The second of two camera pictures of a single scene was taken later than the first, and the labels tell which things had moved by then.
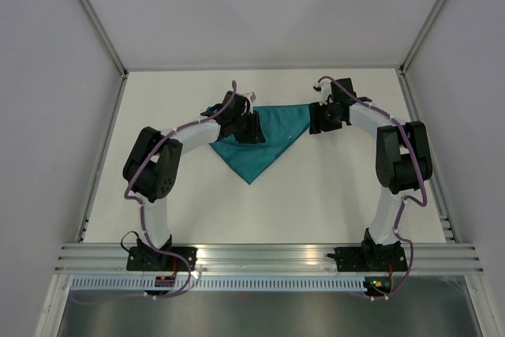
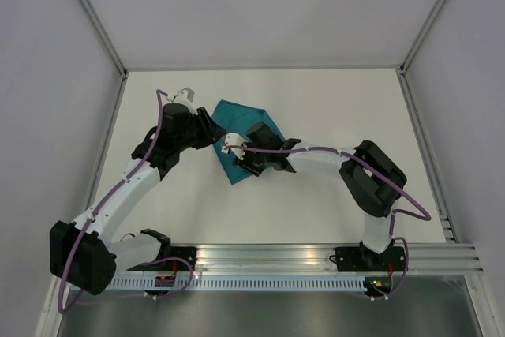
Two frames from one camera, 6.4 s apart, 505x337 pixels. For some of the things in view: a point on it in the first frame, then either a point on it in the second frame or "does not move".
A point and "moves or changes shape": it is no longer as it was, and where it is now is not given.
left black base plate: [150, 259] does not move
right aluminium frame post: [411, 53] does not move
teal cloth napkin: [283, 126] moves or changes shape
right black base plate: [370, 259] does not move
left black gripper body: [235, 120] → [197, 129]
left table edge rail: [124, 78] does not move
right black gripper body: [333, 123] → [255, 162]
